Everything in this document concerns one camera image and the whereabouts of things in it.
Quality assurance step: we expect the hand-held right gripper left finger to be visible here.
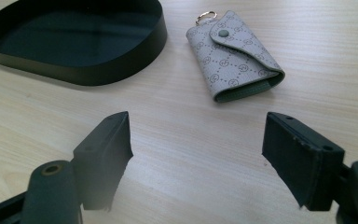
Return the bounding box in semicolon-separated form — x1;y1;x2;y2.
72;110;134;212

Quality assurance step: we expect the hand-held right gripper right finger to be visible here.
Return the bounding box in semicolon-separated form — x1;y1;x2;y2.
261;111;346;212

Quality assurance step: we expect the grey patterned key pouch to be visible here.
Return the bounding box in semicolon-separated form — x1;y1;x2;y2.
186;9;286;104

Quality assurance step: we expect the black oval tray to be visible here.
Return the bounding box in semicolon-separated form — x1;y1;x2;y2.
0;0;169;87

